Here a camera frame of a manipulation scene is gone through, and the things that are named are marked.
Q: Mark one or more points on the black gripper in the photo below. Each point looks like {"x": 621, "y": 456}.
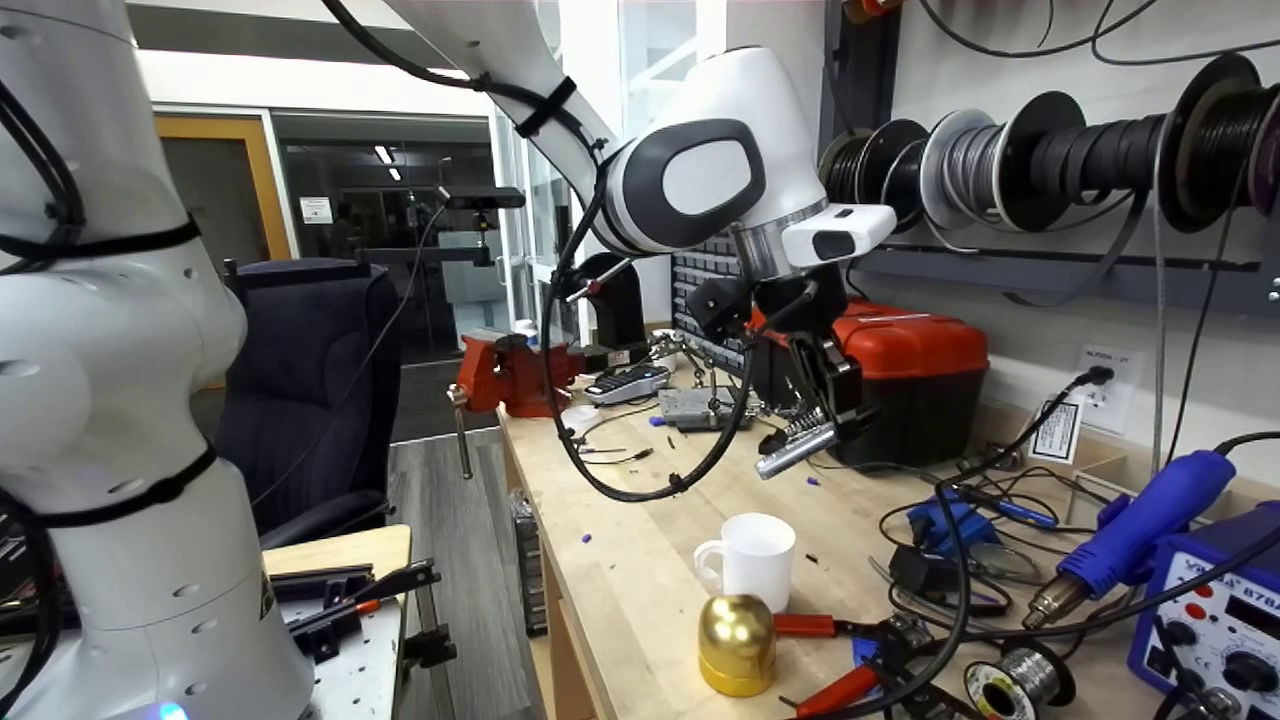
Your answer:
{"x": 803, "y": 326}

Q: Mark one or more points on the silver black king size marker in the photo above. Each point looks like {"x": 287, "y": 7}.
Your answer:
{"x": 798, "y": 451}

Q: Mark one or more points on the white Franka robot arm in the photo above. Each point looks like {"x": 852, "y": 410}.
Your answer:
{"x": 123, "y": 402}

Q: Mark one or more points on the white ceramic mug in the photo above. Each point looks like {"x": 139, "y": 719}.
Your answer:
{"x": 760, "y": 560}

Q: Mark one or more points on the red and black toolbox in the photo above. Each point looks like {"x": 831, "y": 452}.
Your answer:
{"x": 922, "y": 385}

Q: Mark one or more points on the blue plastic connector block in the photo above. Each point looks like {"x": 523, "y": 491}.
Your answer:
{"x": 954, "y": 525}

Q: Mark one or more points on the small parts drawer cabinet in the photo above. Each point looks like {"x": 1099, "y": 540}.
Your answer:
{"x": 700, "y": 285}

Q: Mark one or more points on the black power adapter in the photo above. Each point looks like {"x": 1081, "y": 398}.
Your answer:
{"x": 913, "y": 571}

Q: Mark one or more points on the white label card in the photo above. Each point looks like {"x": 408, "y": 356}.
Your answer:
{"x": 1058, "y": 435}

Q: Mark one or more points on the gold metal bell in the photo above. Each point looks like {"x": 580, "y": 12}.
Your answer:
{"x": 736, "y": 647}

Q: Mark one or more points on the red bench vise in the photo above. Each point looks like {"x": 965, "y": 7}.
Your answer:
{"x": 523, "y": 373}

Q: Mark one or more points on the blue hot air gun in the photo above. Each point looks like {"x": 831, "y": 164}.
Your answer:
{"x": 1144, "y": 521}

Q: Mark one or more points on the black power strip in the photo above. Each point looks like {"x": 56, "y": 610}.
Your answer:
{"x": 530, "y": 572}

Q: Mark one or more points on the blue soldering station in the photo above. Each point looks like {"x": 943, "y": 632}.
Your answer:
{"x": 1226, "y": 626}

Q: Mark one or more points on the light wooden board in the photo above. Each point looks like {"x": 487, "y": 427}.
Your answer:
{"x": 334, "y": 550}

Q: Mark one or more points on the black clamp tool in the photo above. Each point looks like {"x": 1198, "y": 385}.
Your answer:
{"x": 344, "y": 605}

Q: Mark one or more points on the black office chair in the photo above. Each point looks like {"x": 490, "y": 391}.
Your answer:
{"x": 306, "y": 385}

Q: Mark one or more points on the small white door sign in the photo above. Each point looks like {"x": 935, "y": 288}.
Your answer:
{"x": 317, "y": 209}

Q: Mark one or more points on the dark metal spool rail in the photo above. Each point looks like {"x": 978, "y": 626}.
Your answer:
{"x": 1066, "y": 274}

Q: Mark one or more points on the white wall outlet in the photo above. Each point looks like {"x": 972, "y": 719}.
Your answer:
{"x": 1123, "y": 356}

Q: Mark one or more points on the white wall cabinet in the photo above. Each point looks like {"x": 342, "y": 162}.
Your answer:
{"x": 675, "y": 40}

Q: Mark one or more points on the wooden door frame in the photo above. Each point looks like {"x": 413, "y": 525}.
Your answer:
{"x": 265, "y": 174}

